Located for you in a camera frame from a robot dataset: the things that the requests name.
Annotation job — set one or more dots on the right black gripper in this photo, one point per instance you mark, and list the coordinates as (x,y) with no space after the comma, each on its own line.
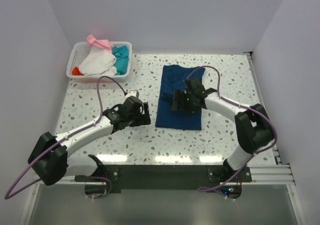
(180,101)

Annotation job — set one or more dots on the white t-shirt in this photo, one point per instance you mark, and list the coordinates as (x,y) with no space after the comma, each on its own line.
(99,62)

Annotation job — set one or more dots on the aluminium frame rail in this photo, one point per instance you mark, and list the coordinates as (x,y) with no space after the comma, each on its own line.
(275,174)

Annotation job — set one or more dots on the teal t-shirt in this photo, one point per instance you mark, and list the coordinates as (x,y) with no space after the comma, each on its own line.
(121,54)

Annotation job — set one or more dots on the orange t-shirt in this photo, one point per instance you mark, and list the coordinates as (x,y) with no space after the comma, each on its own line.
(76,72)

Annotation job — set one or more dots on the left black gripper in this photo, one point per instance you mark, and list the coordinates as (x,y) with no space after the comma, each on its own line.
(144,113)

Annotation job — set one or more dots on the pink t-shirt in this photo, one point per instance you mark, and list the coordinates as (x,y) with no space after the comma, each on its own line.
(104,44)

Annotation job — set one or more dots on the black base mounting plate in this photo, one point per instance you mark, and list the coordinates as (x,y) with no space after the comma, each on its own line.
(151,177)

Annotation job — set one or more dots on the white plastic laundry basket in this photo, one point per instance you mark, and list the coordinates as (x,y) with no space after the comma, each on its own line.
(81,50)

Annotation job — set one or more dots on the blue mickey t-shirt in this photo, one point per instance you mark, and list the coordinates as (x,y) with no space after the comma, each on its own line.
(172,79)

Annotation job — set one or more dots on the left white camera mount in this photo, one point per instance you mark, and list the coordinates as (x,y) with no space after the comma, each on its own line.
(132,93)

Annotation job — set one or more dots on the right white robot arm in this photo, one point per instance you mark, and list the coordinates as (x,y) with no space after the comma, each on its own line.
(254,129)

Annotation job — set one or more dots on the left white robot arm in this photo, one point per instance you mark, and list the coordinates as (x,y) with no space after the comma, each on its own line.
(49,158)

